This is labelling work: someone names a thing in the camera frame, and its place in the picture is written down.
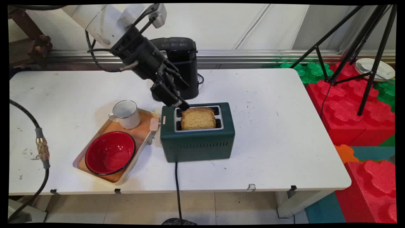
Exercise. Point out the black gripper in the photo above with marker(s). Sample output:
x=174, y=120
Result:
x=140, y=53

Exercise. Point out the wooden serving tray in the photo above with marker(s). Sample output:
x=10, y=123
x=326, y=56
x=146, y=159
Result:
x=139, y=134

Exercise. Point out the brown bread slice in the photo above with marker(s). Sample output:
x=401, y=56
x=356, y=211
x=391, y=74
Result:
x=198, y=119

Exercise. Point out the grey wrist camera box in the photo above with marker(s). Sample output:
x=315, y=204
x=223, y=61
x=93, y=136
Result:
x=159, y=15

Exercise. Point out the grey table base bracket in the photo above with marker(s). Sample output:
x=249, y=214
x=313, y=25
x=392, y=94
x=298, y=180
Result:
x=27, y=213

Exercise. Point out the black round floor object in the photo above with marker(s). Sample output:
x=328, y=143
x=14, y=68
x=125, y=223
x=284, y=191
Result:
x=178, y=221

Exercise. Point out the large red foam block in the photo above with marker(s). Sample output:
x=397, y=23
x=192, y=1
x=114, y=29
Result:
x=370, y=190
x=345, y=114

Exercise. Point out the green foam block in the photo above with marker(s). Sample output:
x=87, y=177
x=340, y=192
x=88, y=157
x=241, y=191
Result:
x=386, y=93
x=311, y=71

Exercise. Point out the clear table edge clip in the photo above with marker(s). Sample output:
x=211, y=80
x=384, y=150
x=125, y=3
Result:
x=251, y=187

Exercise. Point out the red enamel bowl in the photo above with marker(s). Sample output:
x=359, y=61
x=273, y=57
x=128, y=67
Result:
x=110, y=153

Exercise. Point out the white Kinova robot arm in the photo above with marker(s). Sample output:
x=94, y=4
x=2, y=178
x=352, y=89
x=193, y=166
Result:
x=95, y=22

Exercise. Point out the orange foam piece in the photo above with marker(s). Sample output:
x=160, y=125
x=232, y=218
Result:
x=345, y=153

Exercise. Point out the white enamel mug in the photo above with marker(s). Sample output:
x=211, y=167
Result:
x=126, y=114

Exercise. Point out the brown wooden furniture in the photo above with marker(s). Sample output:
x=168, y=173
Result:
x=30, y=47

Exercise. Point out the white plate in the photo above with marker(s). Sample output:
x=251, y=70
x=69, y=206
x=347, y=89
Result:
x=384, y=70

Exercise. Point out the black camera tripod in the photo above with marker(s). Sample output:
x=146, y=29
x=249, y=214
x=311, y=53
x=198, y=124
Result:
x=376, y=47

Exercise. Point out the teal foam mat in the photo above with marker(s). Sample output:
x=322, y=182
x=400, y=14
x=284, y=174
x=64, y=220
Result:
x=375, y=153
x=324, y=210

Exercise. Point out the black coffee machine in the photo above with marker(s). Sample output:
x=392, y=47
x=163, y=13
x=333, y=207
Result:
x=186, y=63

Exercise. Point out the white table leg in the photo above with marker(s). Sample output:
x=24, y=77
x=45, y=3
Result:
x=297, y=204

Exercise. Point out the dark green toaster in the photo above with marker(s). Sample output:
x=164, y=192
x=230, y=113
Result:
x=197, y=144

